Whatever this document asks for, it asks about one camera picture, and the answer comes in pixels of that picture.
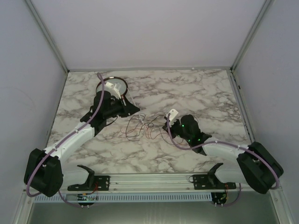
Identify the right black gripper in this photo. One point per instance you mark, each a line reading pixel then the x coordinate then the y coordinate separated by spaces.
pixel 171 127

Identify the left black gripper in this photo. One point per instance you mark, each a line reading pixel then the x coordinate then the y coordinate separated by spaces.
pixel 128 108

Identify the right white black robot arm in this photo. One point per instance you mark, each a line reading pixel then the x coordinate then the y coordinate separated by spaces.
pixel 247 164

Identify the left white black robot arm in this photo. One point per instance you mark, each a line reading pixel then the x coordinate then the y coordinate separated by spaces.
pixel 44 171

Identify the round brown-rimmed dish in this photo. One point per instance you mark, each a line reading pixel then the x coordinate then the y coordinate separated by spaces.
pixel 122 82

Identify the marble pattern table mat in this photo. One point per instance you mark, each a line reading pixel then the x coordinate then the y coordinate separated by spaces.
pixel 128 146

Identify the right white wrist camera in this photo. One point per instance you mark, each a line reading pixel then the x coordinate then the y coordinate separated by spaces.
pixel 171 116

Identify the aluminium front rail frame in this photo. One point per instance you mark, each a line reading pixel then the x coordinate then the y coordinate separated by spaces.
pixel 151 182

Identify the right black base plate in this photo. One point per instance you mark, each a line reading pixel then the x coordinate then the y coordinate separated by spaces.
pixel 205 181

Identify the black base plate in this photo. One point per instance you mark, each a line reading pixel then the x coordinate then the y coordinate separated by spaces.
pixel 96 182
pixel 205 181

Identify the slotted grey cable duct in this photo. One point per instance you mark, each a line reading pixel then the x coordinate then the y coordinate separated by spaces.
pixel 127 197

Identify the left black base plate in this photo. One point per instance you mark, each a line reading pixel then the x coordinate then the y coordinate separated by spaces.
pixel 96 182

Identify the left aluminium corner post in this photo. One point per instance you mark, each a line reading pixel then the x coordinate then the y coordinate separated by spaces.
pixel 46 33

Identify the aluminium corner post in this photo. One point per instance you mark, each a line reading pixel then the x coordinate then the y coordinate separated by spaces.
pixel 251 34
pixel 46 33

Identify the right aluminium corner post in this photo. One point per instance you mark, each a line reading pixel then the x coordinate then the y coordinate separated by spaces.
pixel 251 34

